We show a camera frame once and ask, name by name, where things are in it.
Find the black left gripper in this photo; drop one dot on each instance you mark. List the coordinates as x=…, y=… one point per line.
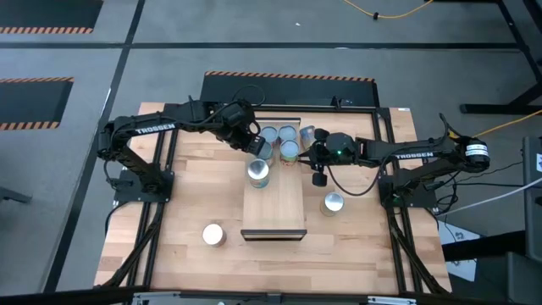
x=235, y=123

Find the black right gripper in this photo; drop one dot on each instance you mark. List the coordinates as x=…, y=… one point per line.
x=322, y=156

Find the blue and red label can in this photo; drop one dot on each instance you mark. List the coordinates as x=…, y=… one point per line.
x=269, y=133

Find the white-ended multicolour label can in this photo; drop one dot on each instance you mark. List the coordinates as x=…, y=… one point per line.
x=258, y=169

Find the bare silver tin can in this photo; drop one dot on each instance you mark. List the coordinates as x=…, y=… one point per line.
x=307, y=135

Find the green can with red swirls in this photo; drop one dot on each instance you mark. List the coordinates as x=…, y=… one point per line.
x=289, y=149

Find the orange slices print tin can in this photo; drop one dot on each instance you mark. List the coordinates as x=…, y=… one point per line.
x=288, y=132

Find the carrots label tin can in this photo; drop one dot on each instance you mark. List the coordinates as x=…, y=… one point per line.
x=333, y=201

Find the red and yellow tin can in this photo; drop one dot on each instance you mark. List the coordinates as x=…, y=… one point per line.
x=213, y=234

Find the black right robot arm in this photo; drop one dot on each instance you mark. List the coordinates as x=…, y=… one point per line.
x=406, y=154

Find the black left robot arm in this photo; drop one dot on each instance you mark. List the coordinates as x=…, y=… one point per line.
x=156, y=128

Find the black hazard-striped floor mat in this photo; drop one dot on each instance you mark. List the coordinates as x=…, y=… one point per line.
x=42, y=14
x=29, y=101
x=288, y=91

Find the rig crossbar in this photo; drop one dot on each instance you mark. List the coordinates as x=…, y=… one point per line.
x=271, y=298

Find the white paper sheet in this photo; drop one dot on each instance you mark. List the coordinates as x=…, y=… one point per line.
x=463, y=271

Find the black metal stand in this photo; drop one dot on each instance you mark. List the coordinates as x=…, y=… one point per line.
x=499, y=109

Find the grey cabinet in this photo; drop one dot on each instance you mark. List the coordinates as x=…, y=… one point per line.
x=533, y=203

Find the dark grey seat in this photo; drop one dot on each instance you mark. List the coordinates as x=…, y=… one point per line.
x=508, y=279

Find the grey furniture foot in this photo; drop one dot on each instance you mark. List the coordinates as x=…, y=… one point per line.
x=12, y=195

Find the black aluminium table frame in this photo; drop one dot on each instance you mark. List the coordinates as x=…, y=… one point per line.
x=296, y=109

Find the wooden shelf with black frame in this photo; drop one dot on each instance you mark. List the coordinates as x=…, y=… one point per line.
x=275, y=207

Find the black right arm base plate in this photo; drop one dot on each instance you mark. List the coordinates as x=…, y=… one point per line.
x=423, y=200

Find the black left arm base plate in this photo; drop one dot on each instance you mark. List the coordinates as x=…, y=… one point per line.
x=127, y=192

